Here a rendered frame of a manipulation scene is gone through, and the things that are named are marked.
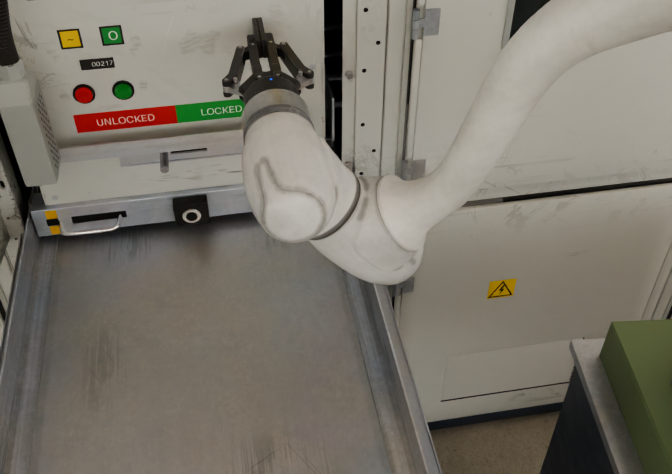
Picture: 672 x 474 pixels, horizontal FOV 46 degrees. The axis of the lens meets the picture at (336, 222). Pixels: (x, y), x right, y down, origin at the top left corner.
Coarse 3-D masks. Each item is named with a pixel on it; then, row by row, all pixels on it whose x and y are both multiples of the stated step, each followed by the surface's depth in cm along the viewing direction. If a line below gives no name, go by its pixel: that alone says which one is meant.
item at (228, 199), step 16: (176, 192) 139; (192, 192) 139; (208, 192) 139; (224, 192) 140; (240, 192) 141; (32, 208) 136; (48, 208) 136; (64, 208) 136; (80, 208) 137; (96, 208) 137; (112, 208) 138; (128, 208) 139; (144, 208) 139; (160, 208) 140; (224, 208) 142; (240, 208) 143; (48, 224) 138; (80, 224) 139; (96, 224) 140; (112, 224) 140; (128, 224) 141
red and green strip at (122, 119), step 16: (112, 112) 126; (128, 112) 127; (144, 112) 127; (160, 112) 128; (176, 112) 129; (192, 112) 129; (208, 112) 130; (224, 112) 130; (240, 112) 131; (80, 128) 127; (96, 128) 128; (112, 128) 128
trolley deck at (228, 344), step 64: (64, 256) 138; (128, 256) 138; (192, 256) 138; (256, 256) 138; (320, 256) 138; (64, 320) 128; (128, 320) 128; (192, 320) 128; (256, 320) 128; (320, 320) 128; (64, 384) 118; (128, 384) 118; (192, 384) 118; (256, 384) 118; (320, 384) 118; (64, 448) 110; (128, 448) 110; (192, 448) 110; (256, 448) 110; (320, 448) 110; (384, 448) 110
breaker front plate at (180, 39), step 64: (64, 0) 113; (128, 0) 115; (192, 0) 116; (256, 0) 118; (320, 0) 120; (64, 64) 119; (128, 64) 121; (192, 64) 123; (320, 64) 127; (64, 128) 127; (128, 128) 129; (192, 128) 131; (320, 128) 136; (64, 192) 135; (128, 192) 138
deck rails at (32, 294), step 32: (32, 224) 138; (32, 256) 135; (32, 288) 132; (352, 288) 132; (32, 320) 127; (384, 320) 119; (32, 352) 122; (384, 352) 121; (0, 384) 110; (32, 384) 118; (384, 384) 118; (0, 416) 108; (32, 416) 114; (384, 416) 114; (0, 448) 107; (416, 448) 105
